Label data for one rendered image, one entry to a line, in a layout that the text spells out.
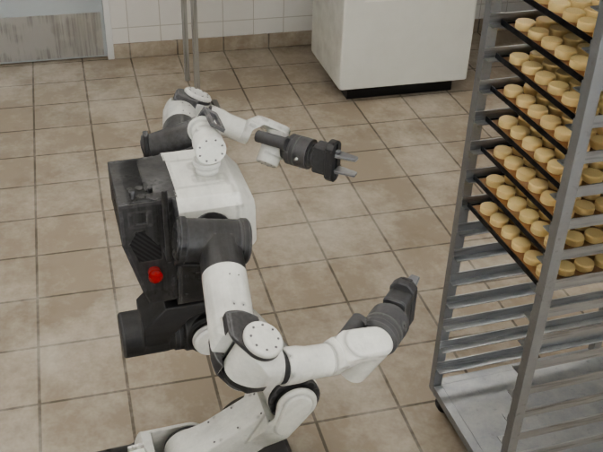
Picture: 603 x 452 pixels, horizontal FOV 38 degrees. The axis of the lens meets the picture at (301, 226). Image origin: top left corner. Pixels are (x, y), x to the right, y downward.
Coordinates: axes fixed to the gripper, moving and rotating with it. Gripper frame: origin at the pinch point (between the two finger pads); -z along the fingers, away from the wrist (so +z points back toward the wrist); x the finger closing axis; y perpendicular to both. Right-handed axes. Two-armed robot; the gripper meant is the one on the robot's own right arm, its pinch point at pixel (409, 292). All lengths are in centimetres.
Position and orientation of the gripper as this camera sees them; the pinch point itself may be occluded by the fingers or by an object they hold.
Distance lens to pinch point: 192.8
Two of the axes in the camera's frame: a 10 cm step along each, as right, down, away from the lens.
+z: -4.7, 4.8, -7.4
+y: -8.8, -2.8, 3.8
